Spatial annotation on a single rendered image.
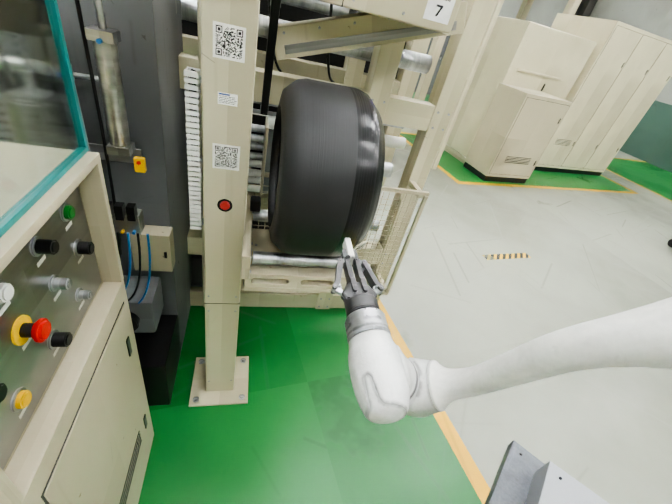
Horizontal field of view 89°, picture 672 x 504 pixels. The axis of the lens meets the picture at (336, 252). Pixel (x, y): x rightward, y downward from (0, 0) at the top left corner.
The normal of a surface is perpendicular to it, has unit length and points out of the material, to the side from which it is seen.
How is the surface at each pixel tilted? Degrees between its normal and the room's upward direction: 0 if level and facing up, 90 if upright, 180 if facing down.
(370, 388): 50
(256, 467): 0
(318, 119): 37
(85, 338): 0
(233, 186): 90
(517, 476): 0
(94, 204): 90
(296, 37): 90
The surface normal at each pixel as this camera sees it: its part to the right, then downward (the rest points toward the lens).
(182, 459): 0.21, -0.79
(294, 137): -0.44, -0.09
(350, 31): 0.18, 0.61
